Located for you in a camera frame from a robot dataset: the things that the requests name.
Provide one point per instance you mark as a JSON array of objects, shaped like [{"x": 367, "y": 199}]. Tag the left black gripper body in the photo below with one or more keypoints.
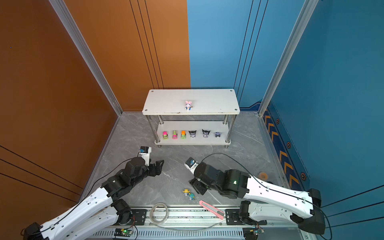
[{"x": 152, "y": 171}]

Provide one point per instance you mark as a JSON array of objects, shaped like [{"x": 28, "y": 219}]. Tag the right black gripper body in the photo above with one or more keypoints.
[{"x": 201, "y": 187}]

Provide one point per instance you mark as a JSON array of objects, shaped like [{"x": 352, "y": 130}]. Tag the teal small figurine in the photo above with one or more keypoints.
[{"x": 191, "y": 196}]

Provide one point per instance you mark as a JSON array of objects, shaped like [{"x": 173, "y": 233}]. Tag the yellow small figurine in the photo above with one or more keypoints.
[{"x": 186, "y": 192}]

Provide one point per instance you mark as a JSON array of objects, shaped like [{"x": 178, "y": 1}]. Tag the pink toy car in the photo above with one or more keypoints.
[{"x": 175, "y": 134}]

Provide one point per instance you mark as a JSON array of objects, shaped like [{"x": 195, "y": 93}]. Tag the black purple figurine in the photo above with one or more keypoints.
[
  {"x": 206, "y": 133},
  {"x": 193, "y": 134}
]

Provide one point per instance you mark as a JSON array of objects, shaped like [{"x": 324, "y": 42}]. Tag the orange green toy car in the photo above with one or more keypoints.
[{"x": 183, "y": 135}]

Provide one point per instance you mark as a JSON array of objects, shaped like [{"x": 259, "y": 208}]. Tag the pink small figurine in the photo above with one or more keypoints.
[{"x": 188, "y": 106}]

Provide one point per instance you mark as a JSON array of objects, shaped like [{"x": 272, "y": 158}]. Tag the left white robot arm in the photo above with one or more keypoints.
[{"x": 100, "y": 209}]

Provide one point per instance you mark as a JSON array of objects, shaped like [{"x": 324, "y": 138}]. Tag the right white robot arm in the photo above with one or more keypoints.
[{"x": 303, "y": 207}]

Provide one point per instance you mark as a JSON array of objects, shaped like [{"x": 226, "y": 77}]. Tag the pink utility knife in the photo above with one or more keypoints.
[{"x": 218, "y": 213}]

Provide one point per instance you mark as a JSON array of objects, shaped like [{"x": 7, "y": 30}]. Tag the clear coiled tube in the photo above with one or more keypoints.
[{"x": 183, "y": 218}]

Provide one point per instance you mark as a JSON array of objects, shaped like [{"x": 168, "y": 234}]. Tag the orange tape roll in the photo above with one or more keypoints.
[{"x": 263, "y": 176}]

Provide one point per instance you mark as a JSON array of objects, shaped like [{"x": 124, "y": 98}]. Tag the white two-tier shelf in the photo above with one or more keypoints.
[{"x": 193, "y": 117}]

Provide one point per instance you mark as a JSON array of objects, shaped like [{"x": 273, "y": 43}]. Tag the left green circuit board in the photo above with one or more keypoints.
[{"x": 123, "y": 233}]

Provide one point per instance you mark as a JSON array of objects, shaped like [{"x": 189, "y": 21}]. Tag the green circuit board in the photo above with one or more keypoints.
[
  {"x": 123, "y": 233},
  {"x": 252, "y": 233}
]

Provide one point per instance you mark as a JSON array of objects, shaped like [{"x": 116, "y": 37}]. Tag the right green circuit board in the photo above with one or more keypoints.
[{"x": 252, "y": 233}]

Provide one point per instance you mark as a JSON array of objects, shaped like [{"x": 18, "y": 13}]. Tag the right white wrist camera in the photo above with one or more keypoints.
[{"x": 191, "y": 165}]

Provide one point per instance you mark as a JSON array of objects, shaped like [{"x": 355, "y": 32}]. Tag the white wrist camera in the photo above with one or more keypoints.
[
  {"x": 144, "y": 153},
  {"x": 191, "y": 165}
]

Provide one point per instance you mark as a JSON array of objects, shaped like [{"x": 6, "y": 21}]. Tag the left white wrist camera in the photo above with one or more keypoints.
[{"x": 144, "y": 153}]

